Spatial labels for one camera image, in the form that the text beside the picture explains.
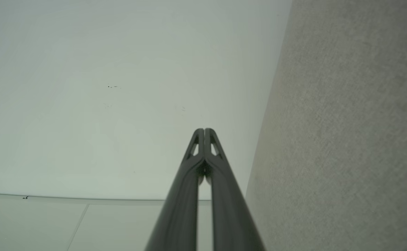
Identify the grey fabric sofa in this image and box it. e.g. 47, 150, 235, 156
244, 0, 407, 251

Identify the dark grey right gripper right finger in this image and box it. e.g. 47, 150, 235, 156
205, 128, 266, 251

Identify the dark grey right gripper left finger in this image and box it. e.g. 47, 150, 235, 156
144, 128, 205, 251

